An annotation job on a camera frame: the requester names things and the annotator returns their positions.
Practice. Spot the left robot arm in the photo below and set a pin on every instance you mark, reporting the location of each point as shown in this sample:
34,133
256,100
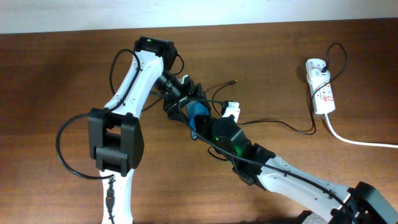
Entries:
115,136

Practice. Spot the white USB charger plug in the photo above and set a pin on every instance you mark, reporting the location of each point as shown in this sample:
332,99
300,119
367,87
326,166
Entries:
317,76

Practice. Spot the white power strip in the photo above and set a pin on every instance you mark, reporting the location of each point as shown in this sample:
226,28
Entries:
323,100

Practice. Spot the blue Galaxy smartphone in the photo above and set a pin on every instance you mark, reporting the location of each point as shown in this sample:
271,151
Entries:
194,108

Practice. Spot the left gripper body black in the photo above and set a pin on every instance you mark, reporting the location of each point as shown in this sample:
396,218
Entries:
168,84

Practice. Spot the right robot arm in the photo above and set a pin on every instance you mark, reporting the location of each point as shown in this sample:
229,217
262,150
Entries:
256,165

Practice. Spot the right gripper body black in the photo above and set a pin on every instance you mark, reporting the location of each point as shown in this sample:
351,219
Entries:
206,130

